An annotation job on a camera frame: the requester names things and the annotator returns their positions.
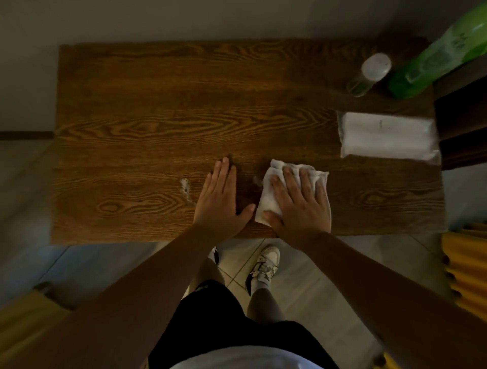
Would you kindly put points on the person's right hand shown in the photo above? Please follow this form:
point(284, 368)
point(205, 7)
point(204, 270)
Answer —
point(302, 214)

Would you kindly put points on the person's left hand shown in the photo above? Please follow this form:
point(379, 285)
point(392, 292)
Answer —
point(218, 211)

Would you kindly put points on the person's right middle finger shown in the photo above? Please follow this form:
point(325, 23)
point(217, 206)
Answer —
point(293, 184)

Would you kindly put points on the person's left thumb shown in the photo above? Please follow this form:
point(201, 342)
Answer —
point(246, 213)

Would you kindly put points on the person's right thumb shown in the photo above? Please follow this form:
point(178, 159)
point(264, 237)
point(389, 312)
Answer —
point(272, 218)

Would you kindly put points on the person's right little finger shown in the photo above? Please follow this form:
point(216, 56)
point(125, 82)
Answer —
point(321, 194)

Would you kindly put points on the white wiping cloth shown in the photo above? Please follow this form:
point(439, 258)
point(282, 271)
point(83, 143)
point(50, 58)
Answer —
point(272, 190)

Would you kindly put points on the person's left forearm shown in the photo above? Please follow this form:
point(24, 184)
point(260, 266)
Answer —
point(125, 304)

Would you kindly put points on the person's right forearm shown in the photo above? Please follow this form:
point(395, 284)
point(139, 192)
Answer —
point(399, 304)

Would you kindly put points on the white sneaker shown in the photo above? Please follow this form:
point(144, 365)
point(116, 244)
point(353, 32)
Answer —
point(265, 266)
point(214, 255)

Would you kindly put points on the white spill stain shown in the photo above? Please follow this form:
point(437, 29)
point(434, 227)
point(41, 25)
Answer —
point(186, 189)

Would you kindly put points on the person's left leg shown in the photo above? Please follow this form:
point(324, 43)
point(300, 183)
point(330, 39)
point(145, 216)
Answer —
point(207, 273)

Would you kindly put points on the person's leg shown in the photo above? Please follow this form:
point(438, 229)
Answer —
point(207, 273)
point(263, 302)

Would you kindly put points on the person's right leg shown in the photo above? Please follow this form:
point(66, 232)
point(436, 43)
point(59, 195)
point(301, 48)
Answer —
point(263, 302)

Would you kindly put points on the white tissue pack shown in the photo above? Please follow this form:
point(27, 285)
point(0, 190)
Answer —
point(388, 137)

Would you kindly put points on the black shorts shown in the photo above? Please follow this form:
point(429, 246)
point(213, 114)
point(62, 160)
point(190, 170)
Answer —
point(228, 327)

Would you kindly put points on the small clear bottle white cap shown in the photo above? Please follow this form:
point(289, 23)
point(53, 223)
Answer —
point(368, 75)

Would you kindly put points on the wooden table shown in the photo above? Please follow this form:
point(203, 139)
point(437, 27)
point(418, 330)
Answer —
point(152, 121)

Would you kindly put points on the white shirt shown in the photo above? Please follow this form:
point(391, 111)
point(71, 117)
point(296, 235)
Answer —
point(247, 359)

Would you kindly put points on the dark wooden cabinet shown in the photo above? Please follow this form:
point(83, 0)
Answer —
point(462, 114)

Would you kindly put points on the yellow ribbed object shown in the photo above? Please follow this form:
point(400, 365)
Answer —
point(468, 266)

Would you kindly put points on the green plastic bottle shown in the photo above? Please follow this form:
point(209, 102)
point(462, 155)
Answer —
point(437, 57)

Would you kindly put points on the yellow wooden furniture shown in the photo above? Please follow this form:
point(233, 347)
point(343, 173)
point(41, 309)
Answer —
point(26, 323)

